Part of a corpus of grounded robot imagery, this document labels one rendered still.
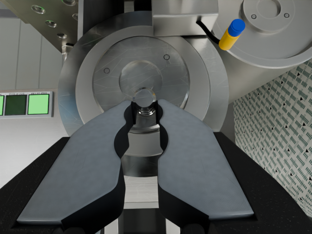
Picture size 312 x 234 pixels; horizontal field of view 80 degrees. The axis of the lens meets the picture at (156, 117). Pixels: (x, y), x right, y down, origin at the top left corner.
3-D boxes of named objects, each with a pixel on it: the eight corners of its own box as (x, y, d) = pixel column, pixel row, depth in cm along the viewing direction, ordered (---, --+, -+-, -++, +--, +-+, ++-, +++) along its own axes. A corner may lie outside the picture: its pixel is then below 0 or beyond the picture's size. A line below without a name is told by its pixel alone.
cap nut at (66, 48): (72, 44, 50) (72, 60, 49) (78, 51, 54) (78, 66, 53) (59, 45, 50) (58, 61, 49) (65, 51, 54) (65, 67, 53)
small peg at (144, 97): (152, 83, 11) (159, 106, 11) (153, 95, 14) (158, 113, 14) (129, 90, 11) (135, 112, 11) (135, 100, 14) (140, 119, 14)
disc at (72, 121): (227, 11, 17) (231, 180, 15) (225, 15, 18) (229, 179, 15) (65, 8, 17) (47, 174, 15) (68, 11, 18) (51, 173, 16)
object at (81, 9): (86, -114, 21) (82, 44, 18) (124, 23, 44) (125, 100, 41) (81, -113, 21) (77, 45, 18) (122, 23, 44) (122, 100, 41)
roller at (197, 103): (210, 26, 17) (211, 159, 15) (178, 97, 42) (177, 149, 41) (80, 23, 17) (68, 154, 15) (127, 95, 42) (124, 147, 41)
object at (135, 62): (177, 24, 15) (202, 117, 14) (174, 39, 17) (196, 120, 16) (82, 46, 15) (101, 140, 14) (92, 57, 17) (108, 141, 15)
